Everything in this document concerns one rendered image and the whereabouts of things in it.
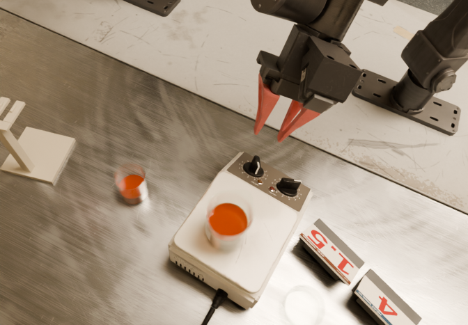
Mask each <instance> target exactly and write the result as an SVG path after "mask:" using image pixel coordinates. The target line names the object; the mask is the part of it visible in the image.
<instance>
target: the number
mask: <svg viewBox="0 0 468 325"><path fill-rule="evenodd" d="M359 291H360V292H361V293H362V294H363V295H364V296H365V297H366V298H367V299H368V300H369V301H370V302H371V303H372V304H373V305H374V306H375V307H376V308H377V309H378V310H379V311H380V312H381V313H382V314H383V315H384V316H385V317H386V318H387V319H388V320H389V321H390V322H391V323H392V324H393V325H413V324H412V323H411V322H410V321H409V320H408V319H407V318H406V317H405V316H404V315H403V314H402V313H401V312H400V311H399V310H398V309H397V308H396V307H395V306H394V305H393V304H392V303H391V302H390V301H389V300H388V299H387V298H386V297H385V296H384V295H383V294H382V293H381V292H380V291H379V290H378V289H376V288H375V287H374V286H373V285H372V284H371V283H370V282H369V281H368V280H367V279H366V278H365V280H364V282H363V283H362V285H361V287H360V289H359Z"/></svg>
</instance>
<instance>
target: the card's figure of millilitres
mask: <svg viewBox="0 0 468 325"><path fill-rule="evenodd" d="M304 235H305V236H306V237H307V238H308V239H309V240H310V241H311V242H312V243H313V244H314V245H315V246H316V247H317V248H318V249H319V250H320V251H321V252H322V253H323V254H324V255H325V256H326V257H327V258H328V259H329V260H330V261H331V262H332V263H333V264H334V265H335V266H336V268H337V269H338V270H339V271H340V272H341V273H342V274H343V275H344V276H345V277H346V278H347V279H348V280H349V281H350V280H351V279H352V277H353V275H354V274H355V272H356V270H357V268H356V267H355V266H354V265H353V264H352V263H351V262H350V261H349V260H347V259H346V258H345V257H344V256H343V255H342V254H341V253H340V252H339V251H338V250H337V249H336V248H335V247H334V246H333V245H332V244H331V243H330V242H329V241H328V240H327V239H326V238H325V237H324V236H323V235H322V234H321V233H320V232H319V231H318V230H317V229H316V228H315V227H314V226H313V227H312V228H310V229H309V230H307V231H306V232H305V233H304Z"/></svg>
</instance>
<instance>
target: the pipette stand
mask: <svg viewBox="0 0 468 325"><path fill-rule="evenodd" d="M9 102H10V99H9V98H6V97H1V98H0V115H1V114H2V113H3V111H4V109H5V108H6V107H7V106H8V104H9ZM25 105H26V104H25V103H24V102H21V101H16V102H15V103H14V105H13V107H12V108H11V109H10V111H9V112H8V114H7V115H6V117H5V118H4V119H3V121H2V120H0V141H1V142H2V143H3V144H4V146H5V147H6V149H7V150H8V151H9V153H10V154H9V155H8V157H7V159H6V160H5V161H4V163H3V165H2V167H1V168H0V169H1V171H3V172H6V173H11V174H14V175H19V176H22V177H27V178H31V179H34V180H39V181H42V182H47V183H50V184H53V183H54V180H55V179H56V177H57V175H58V173H59V171H60V170H61V168H62V166H63V164H64V162H65V160H66V158H67V157H68V155H69V153H70V151H71V149H72V147H73V145H74V144H75V141H76V140H75V139H74V138H71V137H68V136H63V135H59V134H54V133H51V132H46V131H43V130H39V129H34V128H31V127H26V129H25V130H24V131H23V133H22V135H21V136H20V138H19V140H18V141H17V140H16V138H15V137H14V136H13V134H12V133H11V131H10V130H9V129H10V128H11V126H12V124H13V123H14V122H15V120H16V118H17V117H18V115H19V114H20V112H21V111H22V109H23V108H24V106H25Z"/></svg>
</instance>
